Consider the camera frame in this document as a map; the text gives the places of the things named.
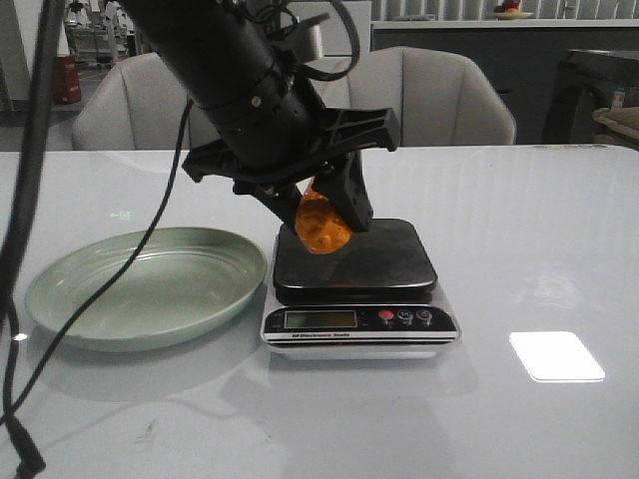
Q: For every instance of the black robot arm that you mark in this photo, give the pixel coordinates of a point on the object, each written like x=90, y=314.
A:
x=173, y=27

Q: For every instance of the orange corn cob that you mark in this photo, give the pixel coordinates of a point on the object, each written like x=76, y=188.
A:
x=318, y=225

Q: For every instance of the dark grey counter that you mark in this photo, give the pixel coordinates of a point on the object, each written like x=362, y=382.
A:
x=552, y=74

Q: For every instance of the grey upholstered chair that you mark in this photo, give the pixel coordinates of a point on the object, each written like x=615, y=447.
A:
x=439, y=98
x=138, y=106

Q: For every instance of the grey upholstered chair left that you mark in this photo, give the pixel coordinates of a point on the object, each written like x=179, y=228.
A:
x=138, y=106

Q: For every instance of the grey upholstered chair right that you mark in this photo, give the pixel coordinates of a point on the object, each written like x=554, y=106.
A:
x=439, y=98

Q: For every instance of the pale green round plate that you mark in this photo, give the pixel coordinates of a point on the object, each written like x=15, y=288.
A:
x=184, y=283

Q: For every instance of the red bin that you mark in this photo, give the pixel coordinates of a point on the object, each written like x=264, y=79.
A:
x=66, y=88

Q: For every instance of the black silver kitchen scale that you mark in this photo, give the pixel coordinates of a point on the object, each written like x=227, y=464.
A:
x=378, y=297

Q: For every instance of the fruit bowl on counter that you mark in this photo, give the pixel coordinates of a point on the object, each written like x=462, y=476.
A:
x=510, y=10

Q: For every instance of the beige cushion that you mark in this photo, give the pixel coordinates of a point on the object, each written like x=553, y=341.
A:
x=617, y=126

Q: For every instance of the white drawer cabinet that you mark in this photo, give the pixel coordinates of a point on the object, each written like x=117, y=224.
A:
x=330, y=35

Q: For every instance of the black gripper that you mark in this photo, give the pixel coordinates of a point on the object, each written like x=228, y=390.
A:
x=274, y=130

